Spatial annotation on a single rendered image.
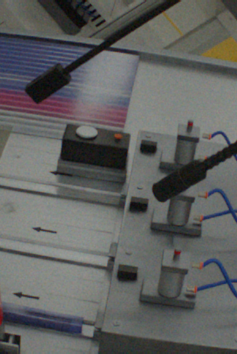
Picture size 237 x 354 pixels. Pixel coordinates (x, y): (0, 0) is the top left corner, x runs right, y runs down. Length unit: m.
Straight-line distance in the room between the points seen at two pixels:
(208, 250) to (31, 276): 0.18
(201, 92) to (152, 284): 0.51
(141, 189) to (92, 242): 0.08
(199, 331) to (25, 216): 0.29
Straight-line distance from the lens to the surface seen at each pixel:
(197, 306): 0.85
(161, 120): 1.23
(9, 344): 0.83
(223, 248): 0.93
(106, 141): 1.08
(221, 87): 1.34
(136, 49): 1.37
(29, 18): 2.28
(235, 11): 0.89
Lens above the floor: 1.54
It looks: 25 degrees down
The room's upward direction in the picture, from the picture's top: 59 degrees clockwise
